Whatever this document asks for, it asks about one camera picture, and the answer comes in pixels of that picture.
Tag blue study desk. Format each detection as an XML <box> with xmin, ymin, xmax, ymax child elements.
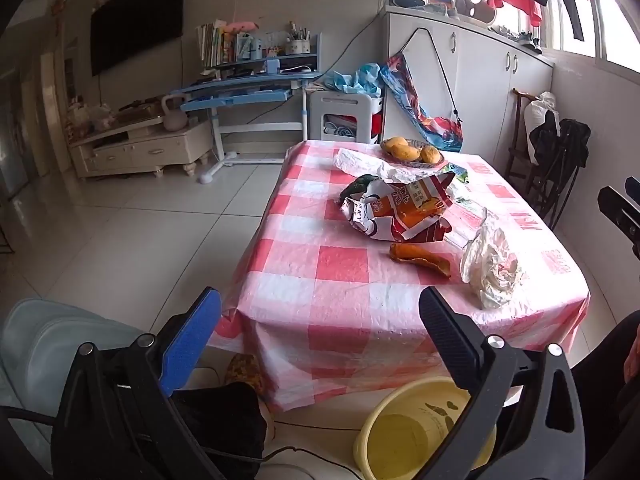
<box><xmin>179</xmin><ymin>32</ymin><xmax>321</xmax><ymax>184</ymax></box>

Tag cream television cabinet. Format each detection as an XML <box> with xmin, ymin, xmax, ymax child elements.
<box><xmin>68</xmin><ymin>119</ymin><xmax>215</xmax><ymax>179</ymax></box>

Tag yellow plastic bucket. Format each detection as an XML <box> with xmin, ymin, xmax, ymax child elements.
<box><xmin>354</xmin><ymin>376</ymin><xmax>498</xmax><ymax>480</ymax></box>

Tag white pen cup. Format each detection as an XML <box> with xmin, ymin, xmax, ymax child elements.
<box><xmin>285</xmin><ymin>21</ymin><xmax>311</xmax><ymax>56</ymax></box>

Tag black cord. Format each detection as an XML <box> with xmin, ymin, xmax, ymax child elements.
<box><xmin>400</xmin><ymin>27</ymin><xmax>463</xmax><ymax>126</ymax></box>

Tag grey shoes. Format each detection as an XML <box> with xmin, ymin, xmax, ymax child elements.
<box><xmin>487</xmin><ymin>24</ymin><xmax>543</xmax><ymax>53</ymax></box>

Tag black cloth bag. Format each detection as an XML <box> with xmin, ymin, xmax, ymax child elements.
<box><xmin>172</xmin><ymin>382</ymin><xmax>268</xmax><ymax>480</ymax></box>

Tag row of books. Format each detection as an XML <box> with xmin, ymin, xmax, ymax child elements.
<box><xmin>196</xmin><ymin>20</ymin><xmax>236</xmax><ymax>68</ymax></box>

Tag dark wooden chair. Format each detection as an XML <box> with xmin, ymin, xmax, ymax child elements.
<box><xmin>507</xmin><ymin>88</ymin><xmax>556</xmax><ymax>201</ymax></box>

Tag brown patterned slipper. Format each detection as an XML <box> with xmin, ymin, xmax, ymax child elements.
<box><xmin>225</xmin><ymin>353</ymin><xmax>266</xmax><ymax>396</ymax></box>

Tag black folding frame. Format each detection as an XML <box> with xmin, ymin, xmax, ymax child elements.
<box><xmin>537</xmin><ymin>162</ymin><xmax>581</xmax><ymax>231</ymax></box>

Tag white plastic stool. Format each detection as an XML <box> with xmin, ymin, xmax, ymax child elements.
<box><xmin>306</xmin><ymin>91</ymin><xmax>373</xmax><ymax>145</ymax></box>

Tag grey glass fruit bowl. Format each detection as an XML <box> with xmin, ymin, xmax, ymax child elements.
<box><xmin>380</xmin><ymin>137</ymin><xmax>446</xmax><ymax>167</ymax></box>

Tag pink white checked tablecloth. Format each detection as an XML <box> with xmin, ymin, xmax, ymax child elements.
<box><xmin>207</xmin><ymin>139</ymin><xmax>591</xmax><ymax>413</ymax></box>

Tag crumpled white plastic bag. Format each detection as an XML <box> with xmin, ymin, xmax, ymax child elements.
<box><xmin>460</xmin><ymin>212</ymin><xmax>526</xmax><ymax>310</ymax></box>

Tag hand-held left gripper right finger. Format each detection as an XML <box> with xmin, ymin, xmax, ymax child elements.
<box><xmin>419</xmin><ymin>286</ymin><xmax>586</xmax><ymax>480</ymax></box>

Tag white crumpled paper towel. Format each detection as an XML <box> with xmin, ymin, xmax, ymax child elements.
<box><xmin>333</xmin><ymin>148</ymin><xmax>441</xmax><ymax>183</ymax></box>

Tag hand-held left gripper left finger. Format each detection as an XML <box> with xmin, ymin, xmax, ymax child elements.
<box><xmin>50</xmin><ymin>287</ymin><xmax>226</xmax><ymax>480</ymax></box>

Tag black cable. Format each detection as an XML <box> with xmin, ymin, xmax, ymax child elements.
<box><xmin>257</xmin><ymin>412</ymin><xmax>363</xmax><ymax>478</ymax></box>

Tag pale blue milk carton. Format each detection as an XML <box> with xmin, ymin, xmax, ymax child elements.
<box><xmin>434</xmin><ymin>164</ymin><xmax>471</xmax><ymax>187</ymax></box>

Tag blue plastic bag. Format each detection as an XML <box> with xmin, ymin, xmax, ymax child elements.
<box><xmin>320</xmin><ymin>62</ymin><xmax>383</xmax><ymax>98</ymax></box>

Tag black flat television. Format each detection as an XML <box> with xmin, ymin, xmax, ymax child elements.
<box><xmin>90</xmin><ymin>0</ymin><xmax>187</xmax><ymax>77</ymax></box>

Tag orange peel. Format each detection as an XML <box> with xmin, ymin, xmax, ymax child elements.
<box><xmin>390</xmin><ymin>243</ymin><xmax>452</xmax><ymax>279</ymax></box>

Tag pink kettlebell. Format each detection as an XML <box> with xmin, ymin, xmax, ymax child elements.
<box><xmin>161</xmin><ymin>94</ymin><xmax>189</xmax><ymax>132</ymax></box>

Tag green knitted cloth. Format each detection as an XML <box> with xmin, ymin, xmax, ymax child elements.
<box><xmin>340</xmin><ymin>174</ymin><xmax>386</xmax><ymax>203</ymax></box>

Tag white cabinet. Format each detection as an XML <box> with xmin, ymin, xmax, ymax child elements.
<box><xmin>385</xmin><ymin>5</ymin><xmax>556</xmax><ymax>161</ymax></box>

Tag person's dark clothing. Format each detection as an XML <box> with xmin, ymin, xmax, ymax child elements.
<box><xmin>570</xmin><ymin>310</ymin><xmax>640</xmax><ymax>480</ymax></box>

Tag colourful printed bag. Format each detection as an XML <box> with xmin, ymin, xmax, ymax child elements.
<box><xmin>379</xmin><ymin>52</ymin><xmax>463</xmax><ymax>153</ymax></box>

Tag orange white snack bag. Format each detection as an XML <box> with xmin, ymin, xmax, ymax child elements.
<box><xmin>340</xmin><ymin>172</ymin><xmax>456</xmax><ymax>243</ymax></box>

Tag clear bags of clutter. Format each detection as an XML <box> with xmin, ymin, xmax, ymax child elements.
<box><xmin>67</xmin><ymin>102</ymin><xmax>116</xmax><ymax>136</ymax></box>

